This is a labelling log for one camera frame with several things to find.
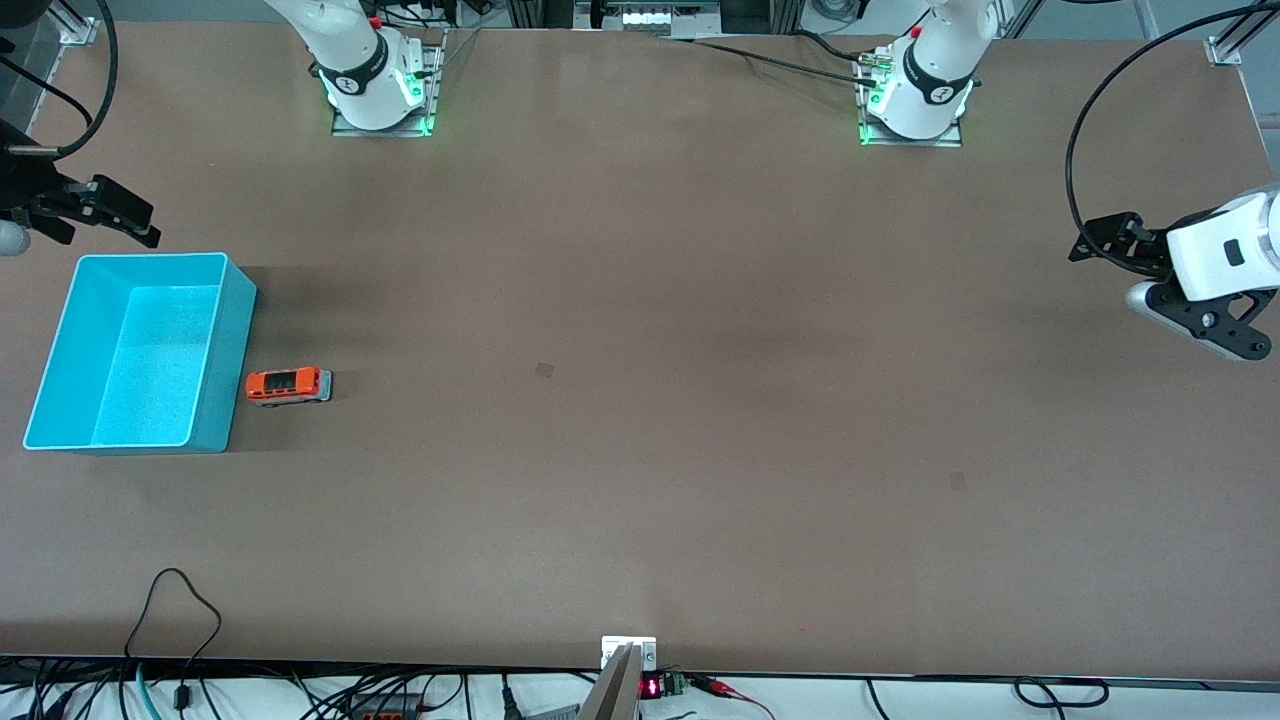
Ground orange toy bus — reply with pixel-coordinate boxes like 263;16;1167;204
245;366;333;407

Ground blue plastic box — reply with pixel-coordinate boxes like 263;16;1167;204
22;252;258;456

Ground black and orange power strip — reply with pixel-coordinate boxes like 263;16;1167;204
345;690;431;720

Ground red clip leads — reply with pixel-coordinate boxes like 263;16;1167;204
690;675;776;720

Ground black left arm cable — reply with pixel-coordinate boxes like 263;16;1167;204
1065;0;1280;246

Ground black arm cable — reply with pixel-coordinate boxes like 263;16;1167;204
1065;0;1280;246
0;0;118;158

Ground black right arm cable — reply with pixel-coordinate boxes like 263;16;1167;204
0;0;118;158

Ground aluminium frame rail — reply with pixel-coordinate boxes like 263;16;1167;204
45;0;101;46
1205;0;1280;69

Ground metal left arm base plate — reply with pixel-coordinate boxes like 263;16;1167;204
858;50;964;149

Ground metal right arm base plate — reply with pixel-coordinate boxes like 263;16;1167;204
330;30;439;138

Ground thick short black cable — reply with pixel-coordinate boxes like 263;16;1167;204
790;28;871;63

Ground long thin black cable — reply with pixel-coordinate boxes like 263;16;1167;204
660;36;881;86

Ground black looped cable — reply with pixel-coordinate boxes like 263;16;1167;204
1012;677;1111;711

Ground black cable with inline block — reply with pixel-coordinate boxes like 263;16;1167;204
122;568;223;713

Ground white bracket plate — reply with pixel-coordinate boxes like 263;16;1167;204
601;636;658;671

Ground grey camera mount bar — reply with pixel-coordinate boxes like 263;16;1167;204
578;643;641;720

